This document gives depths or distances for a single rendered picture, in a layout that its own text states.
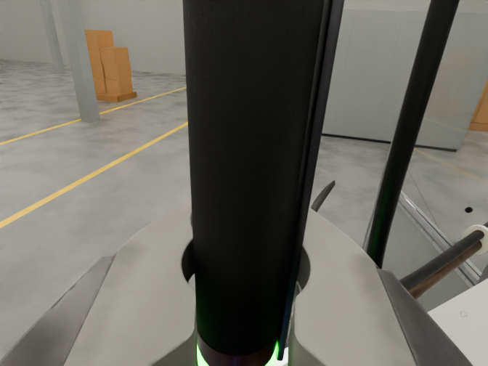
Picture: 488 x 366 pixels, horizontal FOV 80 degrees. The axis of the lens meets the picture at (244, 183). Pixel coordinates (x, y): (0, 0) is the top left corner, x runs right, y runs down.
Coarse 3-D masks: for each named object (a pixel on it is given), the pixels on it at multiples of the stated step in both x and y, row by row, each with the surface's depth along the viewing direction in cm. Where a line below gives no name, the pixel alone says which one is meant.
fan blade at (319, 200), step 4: (328, 184) 44; (332, 184) 42; (324, 188) 47; (328, 188) 42; (332, 188) 41; (320, 192) 48; (324, 192) 43; (328, 192) 41; (320, 196) 45; (324, 196) 42; (316, 200) 47; (320, 200) 42; (312, 204) 51; (316, 204) 44; (320, 204) 41; (312, 208) 45; (316, 208) 42
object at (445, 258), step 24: (432, 0) 11; (456, 0) 11; (432, 24) 11; (432, 48) 12; (432, 72) 12; (408, 96) 13; (408, 120) 13; (408, 144) 13; (384, 192) 15; (384, 216) 15; (384, 240) 16; (480, 240) 30; (432, 264) 25; (408, 288) 22
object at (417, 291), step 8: (472, 248) 29; (480, 248) 30; (464, 256) 28; (448, 264) 27; (456, 264) 27; (440, 272) 26; (448, 272) 27; (432, 280) 25; (440, 280) 26; (416, 288) 24; (424, 288) 24; (416, 296) 24
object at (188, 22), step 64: (192, 0) 6; (256, 0) 6; (320, 0) 6; (192, 64) 7; (256, 64) 6; (192, 128) 7; (256, 128) 7; (192, 192) 9; (256, 192) 7; (256, 256) 8; (256, 320) 10
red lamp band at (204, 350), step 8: (200, 336) 11; (200, 344) 11; (208, 344) 11; (272, 344) 11; (200, 352) 11; (208, 352) 11; (216, 352) 11; (256, 352) 10; (264, 352) 11; (272, 352) 11; (208, 360) 11; (216, 360) 11; (224, 360) 11; (232, 360) 10; (240, 360) 10; (248, 360) 11; (256, 360) 11; (264, 360) 11
